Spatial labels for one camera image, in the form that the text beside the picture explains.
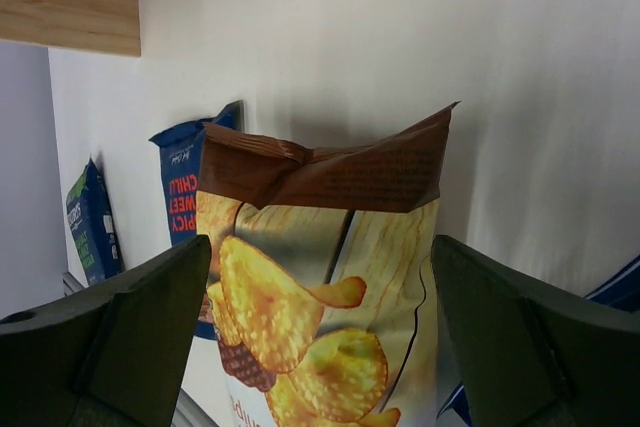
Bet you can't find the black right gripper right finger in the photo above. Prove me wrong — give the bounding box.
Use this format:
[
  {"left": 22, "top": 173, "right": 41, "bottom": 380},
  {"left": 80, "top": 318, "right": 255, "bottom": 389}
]
[{"left": 432, "top": 235, "right": 639, "bottom": 426}]

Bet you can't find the Chuba cassava chips bag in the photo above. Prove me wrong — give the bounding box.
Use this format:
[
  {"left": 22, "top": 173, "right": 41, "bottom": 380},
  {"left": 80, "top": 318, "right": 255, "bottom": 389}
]
[{"left": 196, "top": 108, "right": 452, "bottom": 426}]

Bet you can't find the blue burts spicy chilli bag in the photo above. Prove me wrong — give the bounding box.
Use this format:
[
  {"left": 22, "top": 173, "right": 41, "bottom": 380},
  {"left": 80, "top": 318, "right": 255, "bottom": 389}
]
[
  {"left": 148, "top": 99, "right": 246, "bottom": 341},
  {"left": 436, "top": 257, "right": 639, "bottom": 426}
]

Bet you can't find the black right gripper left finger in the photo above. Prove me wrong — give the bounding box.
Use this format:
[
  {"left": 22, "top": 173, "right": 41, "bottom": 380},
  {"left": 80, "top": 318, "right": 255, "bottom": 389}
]
[{"left": 1, "top": 235, "right": 211, "bottom": 426}]

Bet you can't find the blue Burts sea salt vinegar bag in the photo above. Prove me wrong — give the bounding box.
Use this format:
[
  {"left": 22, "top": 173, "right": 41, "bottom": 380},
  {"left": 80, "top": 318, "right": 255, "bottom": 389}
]
[{"left": 65, "top": 158, "right": 124, "bottom": 286}]

